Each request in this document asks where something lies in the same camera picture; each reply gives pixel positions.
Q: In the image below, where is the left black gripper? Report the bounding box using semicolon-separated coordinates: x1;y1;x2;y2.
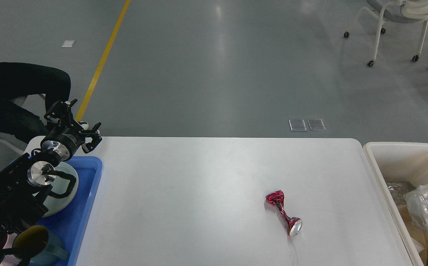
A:
40;99;102;161

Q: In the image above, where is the light green plate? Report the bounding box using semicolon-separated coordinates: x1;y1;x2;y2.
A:
42;162;79;218

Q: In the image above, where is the dark teal mug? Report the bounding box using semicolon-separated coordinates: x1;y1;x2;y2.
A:
12;225;70;266

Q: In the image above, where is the crushed red can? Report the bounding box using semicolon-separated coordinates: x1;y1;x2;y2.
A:
266;190;303;238

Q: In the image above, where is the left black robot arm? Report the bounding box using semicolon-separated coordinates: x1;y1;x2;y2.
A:
0;99;102;266

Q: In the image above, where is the white plastic bin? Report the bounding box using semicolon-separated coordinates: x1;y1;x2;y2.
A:
363;142;428;266

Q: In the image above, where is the clear plastic wrap in bin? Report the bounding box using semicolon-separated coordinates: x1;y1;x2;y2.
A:
386;180;416;207

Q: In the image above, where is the person in dark clothes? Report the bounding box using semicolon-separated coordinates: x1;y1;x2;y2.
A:
0;62;71;143

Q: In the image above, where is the blue plastic tray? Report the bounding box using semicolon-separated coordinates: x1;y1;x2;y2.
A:
38;156;103;266

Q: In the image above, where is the floor outlet plate right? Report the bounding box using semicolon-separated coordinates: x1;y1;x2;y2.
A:
307;119;326;131

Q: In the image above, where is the floor outlet plate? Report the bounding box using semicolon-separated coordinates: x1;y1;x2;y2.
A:
288;119;307;132
307;119;326;131

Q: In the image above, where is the floor outlet plate left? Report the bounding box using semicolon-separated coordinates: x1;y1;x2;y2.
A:
288;119;307;132

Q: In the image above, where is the pink mug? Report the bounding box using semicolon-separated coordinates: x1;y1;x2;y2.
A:
2;233;18;261

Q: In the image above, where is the white office chair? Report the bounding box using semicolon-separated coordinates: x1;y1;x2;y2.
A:
343;0;428;67

